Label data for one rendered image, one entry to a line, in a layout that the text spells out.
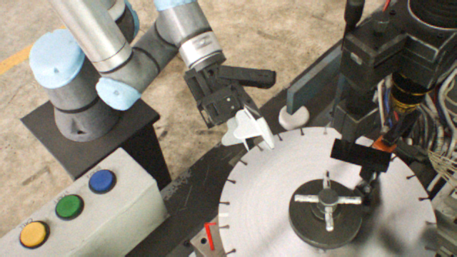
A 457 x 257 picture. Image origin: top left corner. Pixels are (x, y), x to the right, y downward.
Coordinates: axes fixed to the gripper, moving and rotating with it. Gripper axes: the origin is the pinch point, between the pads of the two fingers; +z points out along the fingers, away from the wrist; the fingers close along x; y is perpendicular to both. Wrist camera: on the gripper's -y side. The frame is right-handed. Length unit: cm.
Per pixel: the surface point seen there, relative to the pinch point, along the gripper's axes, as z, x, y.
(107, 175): -9.4, -2.9, 27.7
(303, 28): -39, -131, -88
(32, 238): -5.5, -0.2, 42.7
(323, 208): 10.1, 18.8, 1.7
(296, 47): -30, -126, -77
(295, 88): -7.5, 8.1, -7.8
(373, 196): 13.4, 15.8, -7.6
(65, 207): -7.7, -1.7, 36.2
